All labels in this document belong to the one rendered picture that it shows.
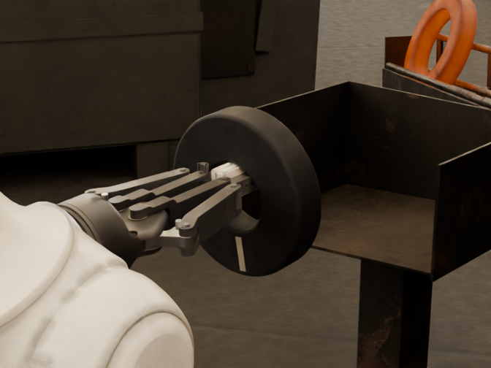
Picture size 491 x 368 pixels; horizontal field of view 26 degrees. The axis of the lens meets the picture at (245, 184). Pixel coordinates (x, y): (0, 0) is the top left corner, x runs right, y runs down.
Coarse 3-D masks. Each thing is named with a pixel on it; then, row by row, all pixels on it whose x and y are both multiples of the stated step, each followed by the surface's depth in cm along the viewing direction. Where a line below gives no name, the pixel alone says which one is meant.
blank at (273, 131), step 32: (192, 128) 96; (224, 128) 93; (256, 128) 91; (192, 160) 97; (224, 160) 94; (256, 160) 92; (288, 160) 90; (288, 192) 90; (320, 192) 92; (256, 224) 94; (288, 224) 91; (224, 256) 98; (256, 256) 95; (288, 256) 93
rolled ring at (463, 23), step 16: (448, 0) 177; (464, 0) 174; (432, 16) 182; (448, 16) 181; (464, 16) 171; (416, 32) 185; (432, 32) 184; (464, 32) 170; (416, 48) 184; (448, 48) 171; (464, 48) 170; (416, 64) 184; (448, 64) 171; (464, 64) 171; (448, 80) 173
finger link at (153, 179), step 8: (184, 168) 94; (152, 176) 93; (160, 176) 93; (168, 176) 93; (176, 176) 93; (184, 176) 94; (120, 184) 92; (128, 184) 91; (136, 184) 91; (144, 184) 92; (152, 184) 92; (160, 184) 92; (88, 192) 90; (96, 192) 90; (104, 192) 90; (112, 192) 90; (120, 192) 90; (128, 192) 91
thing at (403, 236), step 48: (336, 96) 128; (384, 96) 126; (336, 144) 131; (384, 144) 128; (432, 144) 124; (480, 144) 119; (336, 192) 131; (384, 192) 129; (432, 192) 125; (480, 192) 106; (336, 240) 114; (384, 240) 113; (432, 240) 112; (480, 240) 108; (384, 288) 117; (432, 288) 120; (384, 336) 118
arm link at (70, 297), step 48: (0, 192) 59; (0, 240) 57; (48, 240) 58; (0, 288) 56; (48, 288) 57; (96, 288) 57; (144, 288) 58; (0, 336) 56; (48, 336) 56; (96, 336) 55; (144, 336) 56; (192, 336) 61
